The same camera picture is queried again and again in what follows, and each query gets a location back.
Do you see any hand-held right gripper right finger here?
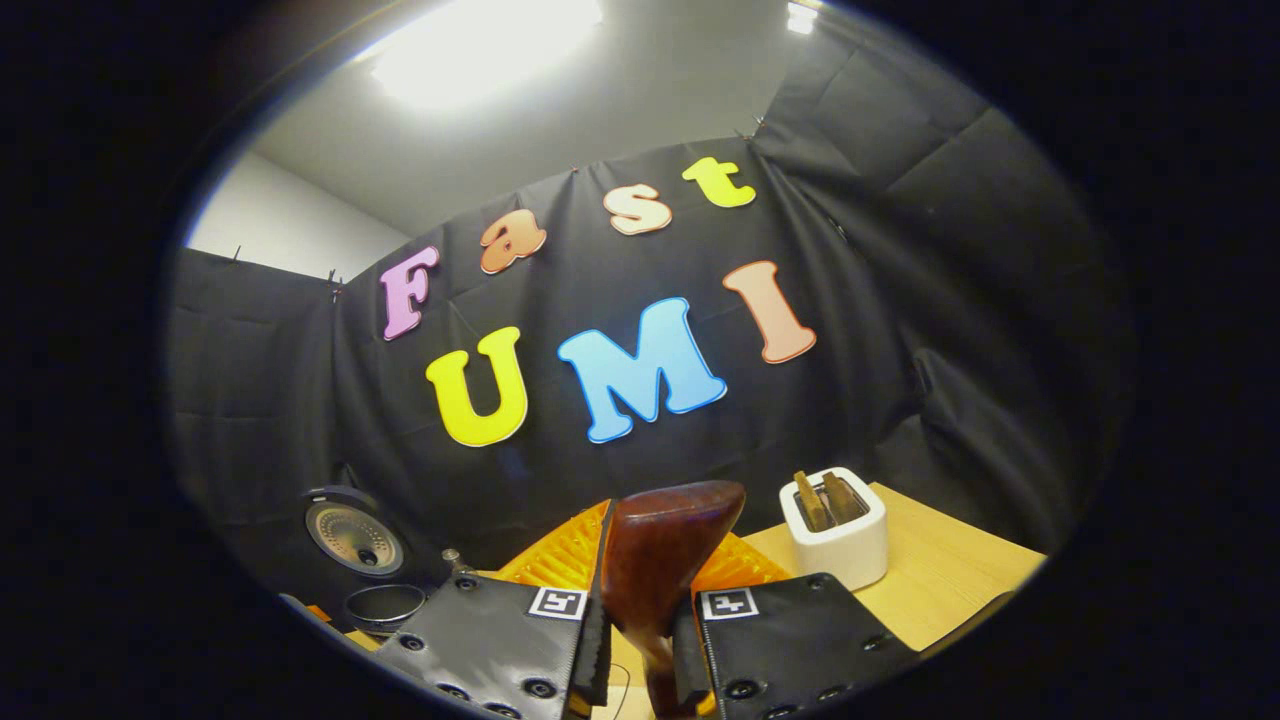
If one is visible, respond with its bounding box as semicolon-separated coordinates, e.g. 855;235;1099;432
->
672;530;916;720

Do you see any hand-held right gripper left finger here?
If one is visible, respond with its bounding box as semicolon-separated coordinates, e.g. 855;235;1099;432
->
375;500;616;720

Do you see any grey rice cooker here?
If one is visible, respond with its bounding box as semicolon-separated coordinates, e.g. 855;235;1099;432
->
300;486;431;636

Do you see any brown wooden spoon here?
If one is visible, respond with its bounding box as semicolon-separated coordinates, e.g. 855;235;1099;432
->
600;481;747;719

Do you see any white toaster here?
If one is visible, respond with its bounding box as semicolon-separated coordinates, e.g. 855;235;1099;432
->
779;467;889;592

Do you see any brown toast slice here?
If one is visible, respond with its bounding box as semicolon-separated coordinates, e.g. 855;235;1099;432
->
794;471;826;531
822;472;869;525

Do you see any black backdrop cloth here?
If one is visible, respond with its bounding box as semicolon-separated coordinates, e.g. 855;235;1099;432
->
165;10;1136;621

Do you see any long ceiling light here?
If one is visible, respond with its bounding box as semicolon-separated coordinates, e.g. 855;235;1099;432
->
370;0;606;111

